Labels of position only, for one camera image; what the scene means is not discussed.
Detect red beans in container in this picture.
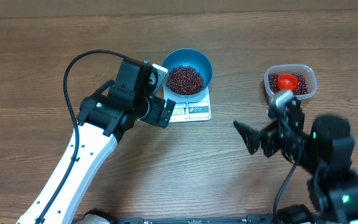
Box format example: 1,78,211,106
268,73,308,95

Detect red beans in bowl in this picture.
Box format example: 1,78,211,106
167,65,204,95

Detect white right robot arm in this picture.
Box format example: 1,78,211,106
233,100,358,223

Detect red plastic measuring scoop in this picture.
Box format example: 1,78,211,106
277,73,299,91

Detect teal blue bowl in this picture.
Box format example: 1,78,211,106
162,49,213,98

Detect white digital kitchen scale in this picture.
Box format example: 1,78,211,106
163,86,212,123

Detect clear plastic bean container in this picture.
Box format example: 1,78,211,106
264,64,318,100

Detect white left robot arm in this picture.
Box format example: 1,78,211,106
18,58,175,223

